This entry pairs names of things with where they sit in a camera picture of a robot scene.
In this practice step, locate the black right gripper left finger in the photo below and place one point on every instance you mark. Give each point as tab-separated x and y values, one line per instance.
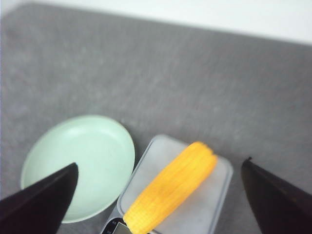
41	207

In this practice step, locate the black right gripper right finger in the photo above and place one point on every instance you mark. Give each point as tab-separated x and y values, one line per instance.
278	206

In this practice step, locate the yellow corn cob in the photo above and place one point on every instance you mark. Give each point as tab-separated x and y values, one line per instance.
170	188

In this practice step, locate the silver digital kitchen scale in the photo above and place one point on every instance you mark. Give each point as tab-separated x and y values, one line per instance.
197	215

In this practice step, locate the light green plate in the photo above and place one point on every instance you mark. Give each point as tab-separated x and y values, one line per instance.
104	152

